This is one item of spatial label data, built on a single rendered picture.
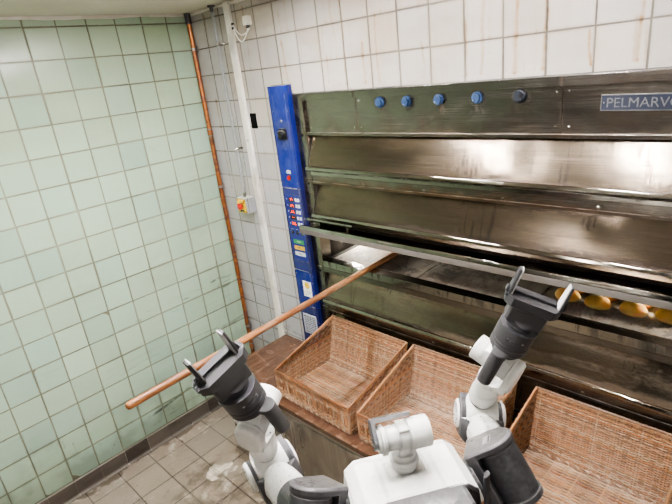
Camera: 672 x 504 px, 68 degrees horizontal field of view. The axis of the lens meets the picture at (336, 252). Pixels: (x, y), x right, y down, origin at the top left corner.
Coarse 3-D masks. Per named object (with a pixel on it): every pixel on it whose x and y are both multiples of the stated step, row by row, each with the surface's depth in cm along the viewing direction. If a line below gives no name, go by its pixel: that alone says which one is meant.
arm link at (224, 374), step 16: (224, 352) 101; (240, 352) 99; (208, 368) 99; (224, 368) 98; (240, 368) 100; (192, 384) 97; (208, 384) 96; (224, 384) 98; (240, 384) 101; (256, 384) 104; (224, 400) 100; (240, 400) 101; (256, 400) 103
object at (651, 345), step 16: (352, 272) 273; (368, 272) 264; (384, 272) 261; (416, 288) 245; (432, 288) 238; (448, 288) 235; (480, 304) 222; (496, 304) 216; (560, 320) 198; (576, 320) 196; (592, 320) 195; (592, 336) 191; (608, 336) 187; (624, 336) 183; (640, 336) 181; (656, 336) 180; (656, 352) 177
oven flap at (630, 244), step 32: (320, 192) 272; (352, 192) 257; (384, 192) 243; (384, 224) 243; (416, 224) 230; (448, 224) 219; (480, 224) 209; (512, 224) 199; (544, 224) 191; (576, 224) 183; (608, 224) 176; (640, 224) 169; (544, 256) 189; (576, 256) 183; (608, 256) 176; (640, 256) 169
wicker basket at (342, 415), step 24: (312, 336) 284; (336, 336) 292; (360, 336) 278; (384, 336) 266; (288, 360) 273; (312, 360) 287; (336, 360) 294; (360, 360) 279; (288, 384) 263; (312, 384) 276; (360, 384) 271; (312, 408) 253; (336, 408) 237
